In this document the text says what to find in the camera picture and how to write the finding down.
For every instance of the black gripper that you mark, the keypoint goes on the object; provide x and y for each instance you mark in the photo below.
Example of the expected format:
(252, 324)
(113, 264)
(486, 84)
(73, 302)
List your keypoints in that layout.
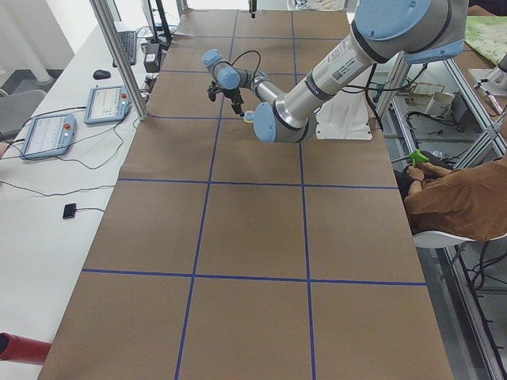
(234, 95)

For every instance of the blue service bell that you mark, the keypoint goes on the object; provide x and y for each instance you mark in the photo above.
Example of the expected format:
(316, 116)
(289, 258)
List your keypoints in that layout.
(248, 117)

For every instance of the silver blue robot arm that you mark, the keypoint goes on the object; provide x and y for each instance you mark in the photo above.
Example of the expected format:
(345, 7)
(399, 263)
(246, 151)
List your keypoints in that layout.
(424, 31)

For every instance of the black power adapter box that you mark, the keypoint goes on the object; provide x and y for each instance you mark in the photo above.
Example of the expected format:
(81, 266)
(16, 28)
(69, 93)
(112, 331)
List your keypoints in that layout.
(151, 59)

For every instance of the black keyboard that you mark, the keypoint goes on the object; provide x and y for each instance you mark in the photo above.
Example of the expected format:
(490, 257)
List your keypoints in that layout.
(128, 40)

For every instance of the black computer mouse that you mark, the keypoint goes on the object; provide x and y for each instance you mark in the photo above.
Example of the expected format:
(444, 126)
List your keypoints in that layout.
(101, 74)

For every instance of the far blue teach pendant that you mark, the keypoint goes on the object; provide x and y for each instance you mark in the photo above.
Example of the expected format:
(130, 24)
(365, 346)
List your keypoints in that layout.
(107, 104)

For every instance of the blue teach pendant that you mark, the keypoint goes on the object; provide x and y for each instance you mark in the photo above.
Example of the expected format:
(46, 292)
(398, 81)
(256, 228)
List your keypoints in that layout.
(107, 104)
(49, 136)

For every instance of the green handheld tool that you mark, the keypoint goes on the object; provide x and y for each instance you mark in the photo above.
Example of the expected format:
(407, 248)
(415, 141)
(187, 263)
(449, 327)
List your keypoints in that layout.
(417, 157)

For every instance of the brown paper table cover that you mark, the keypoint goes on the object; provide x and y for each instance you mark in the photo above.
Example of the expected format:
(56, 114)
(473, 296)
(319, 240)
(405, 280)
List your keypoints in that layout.
(223, 257)

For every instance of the near blue teach pendant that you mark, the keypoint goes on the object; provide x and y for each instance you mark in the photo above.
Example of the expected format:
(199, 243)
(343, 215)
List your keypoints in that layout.
(49, 136)

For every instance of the small black square device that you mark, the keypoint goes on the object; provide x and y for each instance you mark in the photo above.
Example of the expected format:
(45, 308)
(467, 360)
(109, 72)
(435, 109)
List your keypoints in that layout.
(69, 211)

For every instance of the person in brown shirt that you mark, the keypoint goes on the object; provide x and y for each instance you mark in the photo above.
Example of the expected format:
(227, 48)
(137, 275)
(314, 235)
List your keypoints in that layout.
(469, 202)

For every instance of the red cylinder bottle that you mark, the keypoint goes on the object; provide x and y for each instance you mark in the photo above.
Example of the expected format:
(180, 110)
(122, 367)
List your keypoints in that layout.
(20, 349)

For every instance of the white pedestal column base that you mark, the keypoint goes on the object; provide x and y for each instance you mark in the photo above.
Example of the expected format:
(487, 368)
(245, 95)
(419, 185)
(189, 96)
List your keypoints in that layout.
(345, 117)

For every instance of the aluminium frame post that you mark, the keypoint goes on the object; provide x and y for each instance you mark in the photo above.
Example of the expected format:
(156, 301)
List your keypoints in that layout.
(108, 28)

